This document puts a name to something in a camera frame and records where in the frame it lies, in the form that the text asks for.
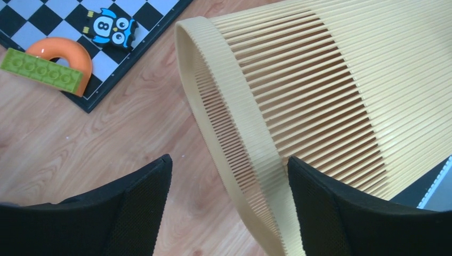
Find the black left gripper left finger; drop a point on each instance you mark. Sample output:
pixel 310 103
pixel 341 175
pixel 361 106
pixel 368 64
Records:
pixel 122 217

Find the blue owl toy block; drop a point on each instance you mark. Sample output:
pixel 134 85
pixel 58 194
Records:
pixel 108 28

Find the black and white chessboard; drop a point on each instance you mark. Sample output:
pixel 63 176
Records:
pixel 25 22

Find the black metal base rail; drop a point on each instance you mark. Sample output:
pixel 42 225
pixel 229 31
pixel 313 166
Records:
pixel 431 192

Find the yellow slatted laundry bin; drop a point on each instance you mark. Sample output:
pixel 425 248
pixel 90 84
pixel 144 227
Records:
pixel 359 90

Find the orange arch toy block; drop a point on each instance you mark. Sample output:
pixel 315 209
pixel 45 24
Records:
pixel 73 52

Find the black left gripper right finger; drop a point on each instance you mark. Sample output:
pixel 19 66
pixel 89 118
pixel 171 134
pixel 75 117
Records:
pixel 360 222

